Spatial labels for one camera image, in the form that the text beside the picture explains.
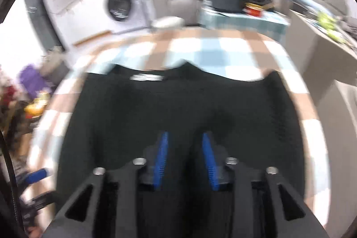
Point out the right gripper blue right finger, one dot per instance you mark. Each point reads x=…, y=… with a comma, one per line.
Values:
x=211, y=165

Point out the purple bag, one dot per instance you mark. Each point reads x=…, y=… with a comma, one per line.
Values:
x=33, y=83

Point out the round white stool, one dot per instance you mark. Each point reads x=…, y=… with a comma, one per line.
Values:
x=168, y=23

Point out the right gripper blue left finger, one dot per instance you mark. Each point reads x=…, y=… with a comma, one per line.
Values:
x=161, y=157

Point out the plaid checkered blanket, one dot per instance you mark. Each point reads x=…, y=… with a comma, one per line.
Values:
x=240, y=55

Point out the black knit sweater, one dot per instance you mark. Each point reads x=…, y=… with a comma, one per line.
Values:
x=105, y=169

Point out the red instant noodle cup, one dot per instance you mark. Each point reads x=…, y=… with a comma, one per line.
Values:
x=254, y=10

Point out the teal plaid side table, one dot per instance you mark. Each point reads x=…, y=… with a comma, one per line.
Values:
x=269, y=24

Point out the woven laundry basket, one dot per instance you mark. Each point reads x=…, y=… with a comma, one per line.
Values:
x=54, y=67

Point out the white washing machine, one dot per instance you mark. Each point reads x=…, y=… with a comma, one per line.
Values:
x=116, y=16

